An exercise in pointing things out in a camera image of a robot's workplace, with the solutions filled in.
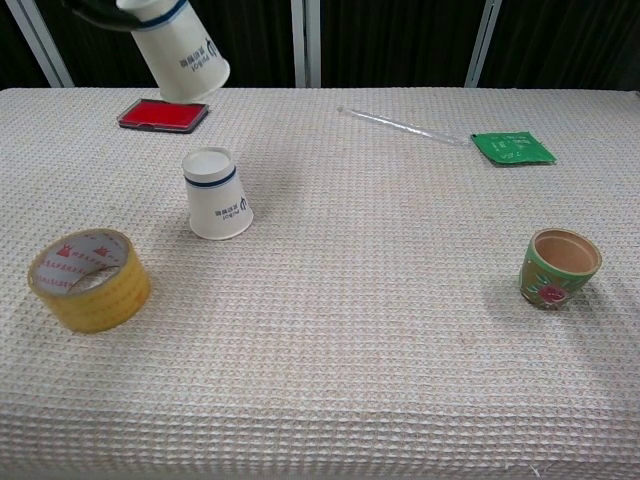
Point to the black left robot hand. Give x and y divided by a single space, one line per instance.
102 11

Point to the white paper cup blue stripe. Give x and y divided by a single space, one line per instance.
216 202
182 55

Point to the red ink stamp pad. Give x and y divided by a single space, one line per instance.
162 115

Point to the yellow packing tape roll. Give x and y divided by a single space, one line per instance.
95 295

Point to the clear glass stirring rod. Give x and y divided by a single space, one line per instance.
400 126

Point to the beige woven tablecloth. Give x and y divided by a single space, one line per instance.
320 325

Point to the green tea bag packet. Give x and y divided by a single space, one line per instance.
512 147

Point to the small green ceramic pot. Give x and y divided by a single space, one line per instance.
557 272

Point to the grey metal frame post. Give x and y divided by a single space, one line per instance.
482 42
305 42
42 42

